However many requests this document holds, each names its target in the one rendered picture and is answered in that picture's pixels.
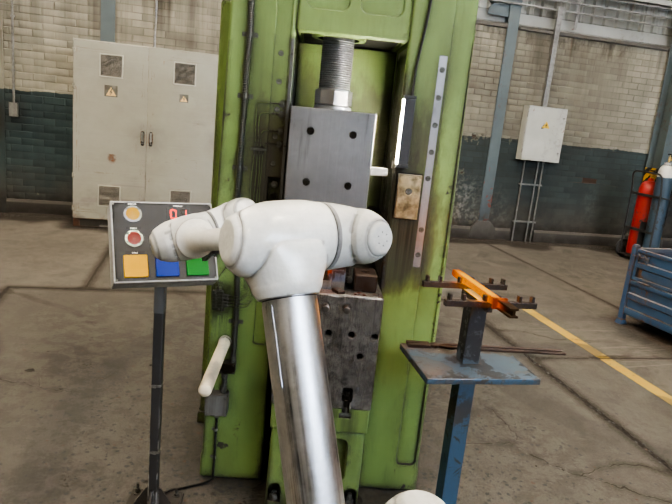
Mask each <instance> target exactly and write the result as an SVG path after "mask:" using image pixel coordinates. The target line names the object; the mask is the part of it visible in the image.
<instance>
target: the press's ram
mask: <svg viewBox="0 0 672 504"><path fill-rule="evenodd" d="M375 124H376V114H372V113H362V112H352V111H342V110H332V109H322V108H312V107H302V106H293V105H292V106H291V111H290V124H289V137H288V149H287V162H286V175H285V187H284V200H307V201H312V202H326V203H334V204H340V205H345V206H350V207H353V208H362V209H366V206H367V197H368V188H369V179H370V175H376V176H387V174H388V169H387V168H382V167H371V161H372V152H373V143H374V133H375Z"/></svg>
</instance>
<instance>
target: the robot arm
mask: <svg viewBox="0 0 672 504"><path fill-rule="evenodd" d="M149 241H150V245H151V249H152V252H153V254H154V256H155V257H156V258H157V259H159V260H160V261H164V262H177V261H187V260H191V259H198V258H202V261H208V259H209V258H210V257H211V256H213V257H216V254H217V253H219V254H220V256H221V259H222V260H223V262H224V264H225V266H226V267H227V268H228V269H229V270H230V271H231V272H232V273H233V274H235V275H236V276H238V277H244V279H245V281H246V282H247V284H248V286H249V288H250V290H251V293H252V295H253V296H254V298H255V299H256V300H257V301H258V302H262V313H263V321H264V329H265V338H266V346H267V354H268V362H269V370H270V378H271V386H272V390H273V398H274V406H275V415H276V423H277V431H278V439H279V447H280V455H281V463H282V472H283V480H284V488H285V496H286V504H345V499H344V491H343V484H342V476H341V469H340V462H339V454H338V447H337V439H336V432H335V425H334V417H333V410H332V402H331V395H330V388H329V380H328V373H327V365H326V358H325V351H324V343H323V336H322V329H321V321H320V314H319V306H318V299H317V294H319V292H320V290H321V287H322V284H323V277H324V273H325V270H332V269H338V268H343V267H349V266H353V265H355V264H369V263H372V262H375V261H377V260H379V259H380V258H382V257H383V256H385V255H386V253H387V252H388V250H389V248H390V246H391V243H392V232H391V229H390V227H389V224H388V223H387V222H386V221H385V220H384V219H383V218H382V217H381V216H380V215H378V214H377V213H375V212H373V211H371V210H368V209H362V208H353V207H350V206H345V205H340V204H334V203H326V202H312V201H307V200H276V201H265V202H260V203H256V204H255V202H254V201H252V200H251V199H248V198H236V199H233V200H231V201H229V202H226V203H224V204H222V205H220V206H218V207H216V208H213V209H211V210H208V211H205V212H200V213H193V214H189V215H185V216H181V217H178V218H174V219H171V220H169V221H166V222H164V223H162V224H160V225H159V226H157V227H156V228H155V229H154V230H153V231H152V232H151V235H150V236H149ZM386 504H445V503H444V502H443V501H442V500H441V499H440V498H439V497H437V496H435V495H434V494H431V493H429V492H426V491H421V490H409V491H406V492H402V493H399V494H397V495H395V496H394V497H393V498H391V499H390V500H389V501H388V502H387V503H386Z"/></svg>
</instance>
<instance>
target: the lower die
mask: <svg viewBox="0 0 672 504"><path fill-rule="evenodd" d="M345 275H346V268H345V267H343V268H338V269H332V273H329V280H323V284H322V287H321V289H332V288H337V287H339V288H341V289H343V290H344V285H345Z"/></svg>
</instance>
